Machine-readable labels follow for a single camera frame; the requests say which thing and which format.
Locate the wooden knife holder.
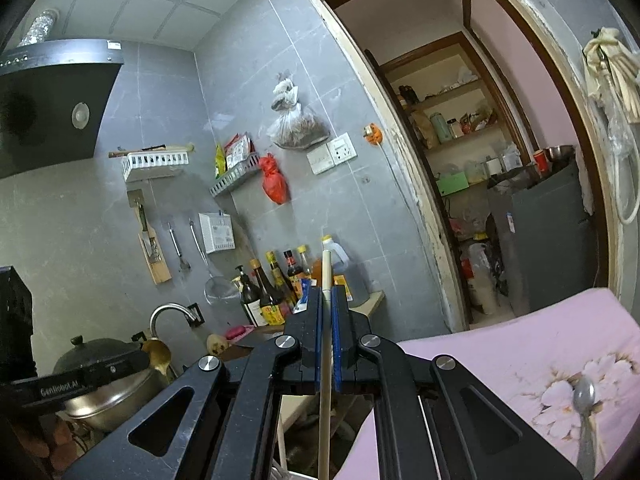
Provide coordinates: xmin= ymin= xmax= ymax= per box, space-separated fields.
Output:
xmin=127 ymin=189 xmax=173 ymax=285

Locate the golden ladle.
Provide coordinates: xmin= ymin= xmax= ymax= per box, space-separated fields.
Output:
xmin=142 ymin=339 xmax=174 ymax=376

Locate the black range hood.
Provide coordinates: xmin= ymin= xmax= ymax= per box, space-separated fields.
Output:
xmin=0 ymin=39 xmax=125 ymax=180

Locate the hanging wire strainer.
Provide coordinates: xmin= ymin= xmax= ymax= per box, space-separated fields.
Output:
xmin=188 ymin=217 xmax=239 ymax=305

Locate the red plastic bag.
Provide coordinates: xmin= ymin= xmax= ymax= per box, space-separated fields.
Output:
xmin=258 ymin=153 xmax=290 ymax=205

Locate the green box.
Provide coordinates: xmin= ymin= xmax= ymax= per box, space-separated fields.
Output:
xmin=436 ymin=171 xmax=471 ymax=196

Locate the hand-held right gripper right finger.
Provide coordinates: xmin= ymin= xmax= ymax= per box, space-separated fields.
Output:
xmin=331 ymin=285 xmax=583 ymax=480

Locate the white wall basket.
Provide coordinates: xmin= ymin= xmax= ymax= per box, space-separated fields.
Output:
xmin=122 ymin=146 xmax=194 ymax=182

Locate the pink floral table cloth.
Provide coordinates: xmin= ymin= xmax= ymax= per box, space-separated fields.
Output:
xmin=335 ymin=287 xmax=640 ymax=480

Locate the metal wall shelf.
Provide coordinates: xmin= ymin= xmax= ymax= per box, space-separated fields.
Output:
xmin=209 ymin=152 xmax=261 ymax=199

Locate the white plastic bag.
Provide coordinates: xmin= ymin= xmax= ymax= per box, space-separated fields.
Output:
xmin=467 ymin=242 xmax=501 ymax=314

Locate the wooden cutting board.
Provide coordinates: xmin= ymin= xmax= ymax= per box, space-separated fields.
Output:
xmin=220 ymin=327 xmax=286 ymax=361

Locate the metal faucet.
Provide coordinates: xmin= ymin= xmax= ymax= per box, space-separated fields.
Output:
xmin=150 ymin=303 xmax=199 ymax=341

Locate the foil exhaust duct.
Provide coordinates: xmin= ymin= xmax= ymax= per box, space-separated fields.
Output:
xmin=19 ymin=7 xmax=60 ymax=49

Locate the clear bag of dried goods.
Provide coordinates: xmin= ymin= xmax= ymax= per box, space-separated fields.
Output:
xmin=266 ymin=80 xmax=331 ymax=151

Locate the hanging metal utensil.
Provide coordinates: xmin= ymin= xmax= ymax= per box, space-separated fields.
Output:
xmin=167 ymin=222 xmax=192 ymax=274

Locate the wooden door frame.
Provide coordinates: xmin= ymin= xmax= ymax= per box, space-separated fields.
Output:
xmin=306 ymin=0 xmax=640 ymax=334

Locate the red seasoning packet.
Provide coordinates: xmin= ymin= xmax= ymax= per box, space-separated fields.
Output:
xmin=224 ymin=132 xmax=254 ymax=171

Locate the white wall socket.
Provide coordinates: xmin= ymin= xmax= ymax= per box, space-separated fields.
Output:
xmin=306 ymin=132 xmax=359 ymax=176

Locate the large steel spoon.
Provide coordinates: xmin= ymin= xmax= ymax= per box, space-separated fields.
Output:
xmin=571 ymin=375 xmax=599 ymax=479

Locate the blue white tube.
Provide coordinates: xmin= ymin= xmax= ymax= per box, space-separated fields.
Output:
xmin=292 ymin=280 xmax=314 ymax=314

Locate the wooden shelf unit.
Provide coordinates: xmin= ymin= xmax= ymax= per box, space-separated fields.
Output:
xmin=365 ymin=30 xmax=539 ymax=331

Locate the dark pump bottle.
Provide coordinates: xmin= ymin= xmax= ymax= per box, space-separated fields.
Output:
xmin=231 ymin=266 xmax=271 ymax=329

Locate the grey appliance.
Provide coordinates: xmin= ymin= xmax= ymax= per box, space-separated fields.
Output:
xmin=487 ymin=160 xmax=599 ymax=319

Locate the white wall box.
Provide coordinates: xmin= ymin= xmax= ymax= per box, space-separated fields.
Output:
xmin=198 ymin=211 xmax=236 ymax=255

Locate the clear plastic bag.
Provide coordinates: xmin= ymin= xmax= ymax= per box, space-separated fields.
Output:
xmin=607 ymin=105 xmax=636 ymax=161

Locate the large oil jug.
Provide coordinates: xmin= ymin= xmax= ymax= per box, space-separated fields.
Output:
xmin=320 ymin=235 xmax=369 ymax=309

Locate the person's left hand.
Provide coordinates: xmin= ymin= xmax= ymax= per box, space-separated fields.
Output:
xmin=12 ymin=412 xmax=71 ymax=463

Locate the red cap sauce bottle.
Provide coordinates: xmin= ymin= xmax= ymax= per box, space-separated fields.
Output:
xmin=283 ymin=250 xmax=306 ymax=296

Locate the steel pot with lid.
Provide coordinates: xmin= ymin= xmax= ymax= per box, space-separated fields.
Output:
xmin=52 ymin=336 xmax=174 ymax=434

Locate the dark sauce bottle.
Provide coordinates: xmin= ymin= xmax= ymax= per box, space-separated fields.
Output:
xmin=265 ymin=251 xmax=296 ymax=311

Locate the yellow label sauce bottle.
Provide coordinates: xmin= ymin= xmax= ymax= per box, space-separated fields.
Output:
xmin=250 ymin=259 xmax=286 ymax=325

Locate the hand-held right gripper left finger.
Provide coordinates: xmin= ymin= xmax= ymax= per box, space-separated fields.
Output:
xmin=62 ymin=285 xmax=325 ymax=480

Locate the green canister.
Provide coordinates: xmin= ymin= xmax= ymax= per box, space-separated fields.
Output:
xmin=430 ymin=111 xmax=451 ymax=144

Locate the wooden chopstick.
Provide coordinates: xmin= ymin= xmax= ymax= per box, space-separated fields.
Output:
xmin=317 ymin=249 xmax=334 ymax=480

